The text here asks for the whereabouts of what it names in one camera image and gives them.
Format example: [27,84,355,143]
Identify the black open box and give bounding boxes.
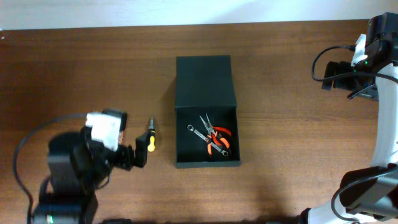
[175,55,241,169]

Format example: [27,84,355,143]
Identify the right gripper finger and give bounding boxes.
[322,62,339,91]
[332,61,346,90]

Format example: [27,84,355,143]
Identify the black left camera cable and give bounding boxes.
[12,113,90,224]

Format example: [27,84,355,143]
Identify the orange black long-nose pliers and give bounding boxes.
[200,114,231,152]

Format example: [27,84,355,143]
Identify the red small cutting pliers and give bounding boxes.
[213,126,232,136]

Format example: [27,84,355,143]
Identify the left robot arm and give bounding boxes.
[30,109,155,223]

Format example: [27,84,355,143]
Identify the orange handled metal file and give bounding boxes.
[118,131,124,144]

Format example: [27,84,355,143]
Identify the silver ring spanner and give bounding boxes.
[187,124,229,157]

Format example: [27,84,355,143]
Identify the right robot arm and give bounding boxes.
[298,12,397,224]

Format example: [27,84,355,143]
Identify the black right camera cable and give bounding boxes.
[311,45,398,86]

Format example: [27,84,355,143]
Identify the yellow black screwdriver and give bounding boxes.
[147,118,155,152]

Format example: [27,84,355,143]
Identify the black camera cable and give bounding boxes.
[12,113,90,224]
[311,45,398,86]

